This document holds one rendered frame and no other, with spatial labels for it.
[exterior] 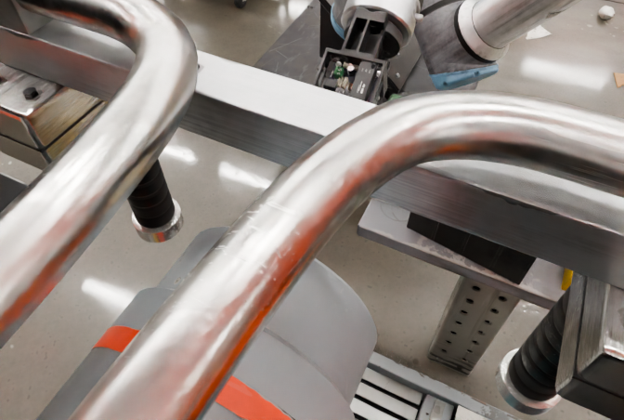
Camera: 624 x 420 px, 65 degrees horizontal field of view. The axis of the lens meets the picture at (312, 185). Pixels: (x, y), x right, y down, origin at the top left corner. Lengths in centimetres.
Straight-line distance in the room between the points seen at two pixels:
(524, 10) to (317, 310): 91
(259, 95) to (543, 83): 186
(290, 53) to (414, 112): 131
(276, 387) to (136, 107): 13
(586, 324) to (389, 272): 110
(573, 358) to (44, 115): 29
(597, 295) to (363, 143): 13
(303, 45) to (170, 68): 132
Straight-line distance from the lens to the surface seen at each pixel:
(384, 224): 84
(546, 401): 41
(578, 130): 19
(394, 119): 17
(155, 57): 20
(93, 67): 28
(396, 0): 61
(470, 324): 104
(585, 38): 239
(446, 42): 117
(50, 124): 32
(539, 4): 107
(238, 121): 23
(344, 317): 26
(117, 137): 17
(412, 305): 129
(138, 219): 46
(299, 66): 142
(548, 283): 86
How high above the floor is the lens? 112
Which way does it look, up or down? 49 degrees down
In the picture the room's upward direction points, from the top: straight up
